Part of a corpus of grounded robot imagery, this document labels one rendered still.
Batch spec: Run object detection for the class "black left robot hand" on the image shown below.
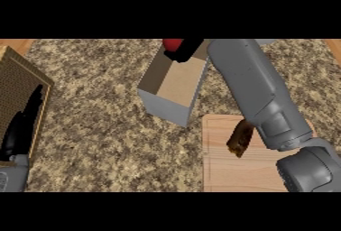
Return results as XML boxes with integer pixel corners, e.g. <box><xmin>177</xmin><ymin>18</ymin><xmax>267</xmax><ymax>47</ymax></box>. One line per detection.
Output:
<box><xmin>0</xmin><ymin>83</ymin><xmax>47</xmax><ymax>162</ymax></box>

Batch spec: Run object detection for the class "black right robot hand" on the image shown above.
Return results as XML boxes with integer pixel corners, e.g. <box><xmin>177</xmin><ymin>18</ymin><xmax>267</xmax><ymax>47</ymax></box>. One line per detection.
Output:
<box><xmin>163</xmin><ymin>38</ymin><xmax>207</xmax><ymax>64</ymax></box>

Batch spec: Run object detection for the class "red tomato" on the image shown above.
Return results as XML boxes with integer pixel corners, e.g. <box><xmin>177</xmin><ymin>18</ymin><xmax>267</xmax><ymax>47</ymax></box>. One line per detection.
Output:
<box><xmin>161</xmin><ymin>38</ymin><xmax>185</xmax><ymax>54</ymax></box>

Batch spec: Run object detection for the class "grey cardboard box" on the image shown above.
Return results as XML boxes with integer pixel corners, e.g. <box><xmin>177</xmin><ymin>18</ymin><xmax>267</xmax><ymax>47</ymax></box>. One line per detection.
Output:
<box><xmin>136</xmin><ymin>38</ymin><xmax>279</xmax><ymax>128</ymax></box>

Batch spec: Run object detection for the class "pale wooden cutting board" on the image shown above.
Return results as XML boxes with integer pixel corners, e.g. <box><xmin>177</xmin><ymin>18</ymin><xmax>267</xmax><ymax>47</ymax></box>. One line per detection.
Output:
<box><xmin>201</xmin><ymin>113</ymin><xmax>321</xmax><ymax>193</ymax></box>

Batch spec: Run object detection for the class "brown woven mat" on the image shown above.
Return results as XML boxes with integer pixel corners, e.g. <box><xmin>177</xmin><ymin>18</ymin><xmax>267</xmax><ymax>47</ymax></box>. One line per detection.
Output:
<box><xmin>0</xmin><ymin>44</ymin><xmax>56</xmax><ymax>170</ymax></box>

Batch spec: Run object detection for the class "dark brown bar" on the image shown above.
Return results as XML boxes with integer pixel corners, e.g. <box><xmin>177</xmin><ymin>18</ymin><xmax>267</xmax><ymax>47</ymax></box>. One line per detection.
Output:
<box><xmin>225</xmin><ymin>118</ymin><xmax>257</xmax><ymax>159</ymax></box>

